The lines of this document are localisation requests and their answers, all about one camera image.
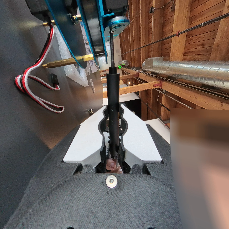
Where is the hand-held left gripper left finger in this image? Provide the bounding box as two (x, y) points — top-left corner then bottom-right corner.
(63, 105), (109, 168)

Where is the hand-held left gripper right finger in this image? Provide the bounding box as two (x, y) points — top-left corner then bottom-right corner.
(120, 104), (163, 168)

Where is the black electric screwdriver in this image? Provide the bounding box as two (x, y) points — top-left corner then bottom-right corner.
(106, 31), (120, 159)

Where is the blue toy robot arm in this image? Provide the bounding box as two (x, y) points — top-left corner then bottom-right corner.
(25, 0), (130, 70)

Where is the grey desk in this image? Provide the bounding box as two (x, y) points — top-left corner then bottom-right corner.
(0, 0), (104, 229)

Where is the person's right hand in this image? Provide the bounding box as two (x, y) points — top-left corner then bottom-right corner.
(106, 159), (123, 173)

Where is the white table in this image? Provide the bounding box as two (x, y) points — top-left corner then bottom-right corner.
(102, 84), (140, 106)
(144, 118), (171, 146)

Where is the white foam block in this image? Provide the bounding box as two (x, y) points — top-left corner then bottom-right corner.
(53, 27), (90, 88)

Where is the black ceiling rod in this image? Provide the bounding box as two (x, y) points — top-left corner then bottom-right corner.
(123, 12), (229, 55)

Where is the silver ventilation duct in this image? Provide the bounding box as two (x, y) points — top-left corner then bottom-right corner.
(142, 57), (229, 90)

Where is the red white black servo cable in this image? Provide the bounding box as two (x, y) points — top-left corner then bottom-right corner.
(14, 23), (65, 114)

